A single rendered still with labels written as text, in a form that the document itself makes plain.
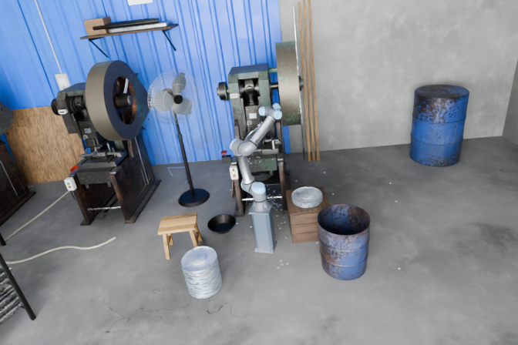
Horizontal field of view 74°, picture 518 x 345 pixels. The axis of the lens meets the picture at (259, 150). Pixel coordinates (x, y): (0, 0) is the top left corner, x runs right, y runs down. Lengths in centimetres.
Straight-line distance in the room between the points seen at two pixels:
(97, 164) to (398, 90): 383
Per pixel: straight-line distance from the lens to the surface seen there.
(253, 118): 352
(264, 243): 328
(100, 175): 411
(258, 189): 297
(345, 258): 290
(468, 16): 512
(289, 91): 310
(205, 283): 296
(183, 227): 330
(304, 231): 333
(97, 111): 357
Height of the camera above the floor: 222
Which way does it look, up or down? 25 degrees down
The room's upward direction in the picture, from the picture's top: 7 degrees counter-clockwise
